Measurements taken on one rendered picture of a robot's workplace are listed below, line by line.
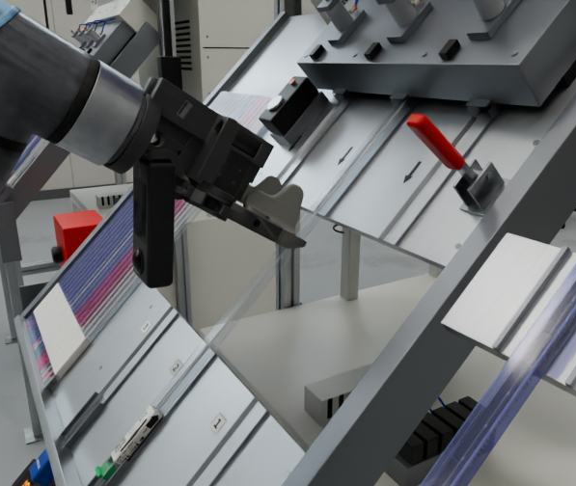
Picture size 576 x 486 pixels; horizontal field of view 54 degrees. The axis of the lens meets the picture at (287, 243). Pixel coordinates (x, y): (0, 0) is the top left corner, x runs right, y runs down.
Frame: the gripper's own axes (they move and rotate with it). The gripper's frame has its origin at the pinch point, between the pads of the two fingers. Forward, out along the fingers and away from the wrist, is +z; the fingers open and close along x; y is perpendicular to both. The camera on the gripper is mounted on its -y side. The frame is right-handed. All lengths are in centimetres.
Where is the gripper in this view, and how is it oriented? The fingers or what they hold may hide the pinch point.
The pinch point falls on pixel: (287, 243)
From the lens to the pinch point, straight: 58.0
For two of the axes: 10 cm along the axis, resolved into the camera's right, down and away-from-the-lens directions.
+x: -5.0, -2.7, 8.2
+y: 4.7, -8.8, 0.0
